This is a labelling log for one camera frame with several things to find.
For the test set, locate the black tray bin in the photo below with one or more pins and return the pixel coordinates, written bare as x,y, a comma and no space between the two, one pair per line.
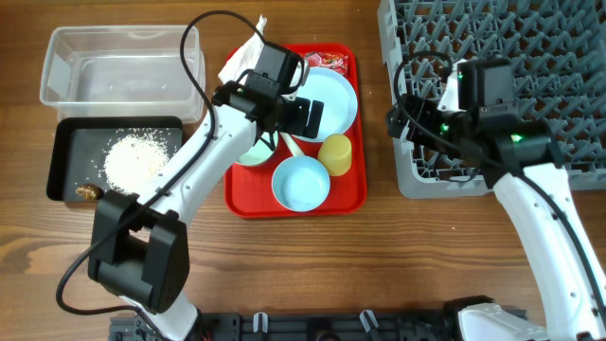
82,145

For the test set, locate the light blue bowl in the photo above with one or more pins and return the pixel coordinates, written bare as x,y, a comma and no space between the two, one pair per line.
300,183

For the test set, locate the white spoon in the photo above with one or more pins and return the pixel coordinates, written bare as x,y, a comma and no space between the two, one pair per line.
291,145

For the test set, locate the grey dishwasher rack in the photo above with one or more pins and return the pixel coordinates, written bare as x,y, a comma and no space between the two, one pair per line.
556,49

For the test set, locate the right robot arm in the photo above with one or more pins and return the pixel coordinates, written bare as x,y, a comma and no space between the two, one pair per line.
522,164

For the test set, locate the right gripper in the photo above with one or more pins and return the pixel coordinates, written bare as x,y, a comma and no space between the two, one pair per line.
422,108

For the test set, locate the yellow cup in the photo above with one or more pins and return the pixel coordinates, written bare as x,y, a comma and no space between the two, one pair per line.
335,154

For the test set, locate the white rice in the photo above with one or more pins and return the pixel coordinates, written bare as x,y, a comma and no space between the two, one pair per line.
130,157

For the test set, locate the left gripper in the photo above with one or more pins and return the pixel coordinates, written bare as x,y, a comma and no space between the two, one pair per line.
297,124

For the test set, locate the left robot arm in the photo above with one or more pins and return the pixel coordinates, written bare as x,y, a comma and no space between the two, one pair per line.
139,246

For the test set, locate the brown food scrap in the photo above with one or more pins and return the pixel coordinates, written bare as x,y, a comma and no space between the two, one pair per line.
90,192

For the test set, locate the light blue plate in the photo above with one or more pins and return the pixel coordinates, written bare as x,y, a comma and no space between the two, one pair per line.
339,99

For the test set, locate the red candy wrapper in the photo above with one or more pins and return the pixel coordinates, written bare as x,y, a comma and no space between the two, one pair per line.
334,61

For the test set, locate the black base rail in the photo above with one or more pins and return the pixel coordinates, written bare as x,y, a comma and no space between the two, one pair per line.
426,325

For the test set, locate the clear plastic bin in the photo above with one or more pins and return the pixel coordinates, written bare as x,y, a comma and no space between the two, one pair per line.
123,71

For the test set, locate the red serving tray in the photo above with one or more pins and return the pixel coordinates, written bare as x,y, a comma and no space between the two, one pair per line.
247,190

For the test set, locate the green bowl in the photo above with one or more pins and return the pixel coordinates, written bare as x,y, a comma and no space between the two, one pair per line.
261,152

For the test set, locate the crumpled white napkin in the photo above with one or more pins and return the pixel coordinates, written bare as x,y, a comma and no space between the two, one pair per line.
245,57

